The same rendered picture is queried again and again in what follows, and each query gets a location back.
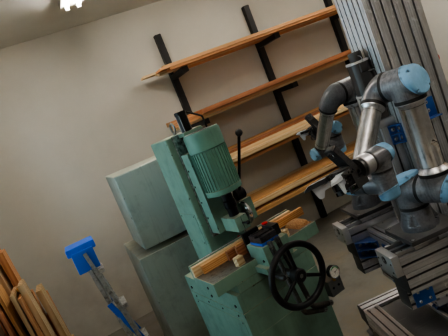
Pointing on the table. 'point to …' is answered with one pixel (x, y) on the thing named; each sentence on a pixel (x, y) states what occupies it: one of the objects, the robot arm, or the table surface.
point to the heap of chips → (297, 223)
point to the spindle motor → (213, 161)
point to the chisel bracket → (235, 223)
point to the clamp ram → (249, 235)
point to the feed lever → (239, 169)
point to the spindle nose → (230, 205)
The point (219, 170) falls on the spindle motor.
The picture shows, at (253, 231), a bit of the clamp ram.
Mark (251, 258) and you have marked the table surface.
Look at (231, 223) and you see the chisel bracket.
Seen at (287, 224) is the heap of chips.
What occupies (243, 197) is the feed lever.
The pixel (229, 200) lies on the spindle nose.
